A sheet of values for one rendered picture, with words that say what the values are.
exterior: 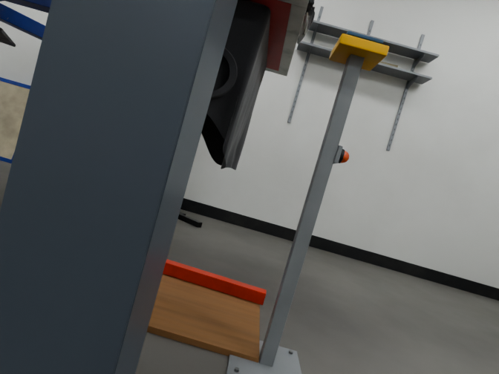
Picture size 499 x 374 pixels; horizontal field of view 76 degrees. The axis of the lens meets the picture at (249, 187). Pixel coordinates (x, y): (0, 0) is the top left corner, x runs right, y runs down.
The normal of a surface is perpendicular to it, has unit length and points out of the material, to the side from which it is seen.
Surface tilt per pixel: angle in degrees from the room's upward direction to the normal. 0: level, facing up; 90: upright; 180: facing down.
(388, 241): 90
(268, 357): 90
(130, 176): 90
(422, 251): 90
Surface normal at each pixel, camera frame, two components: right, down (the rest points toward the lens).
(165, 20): 0.04, 0.06
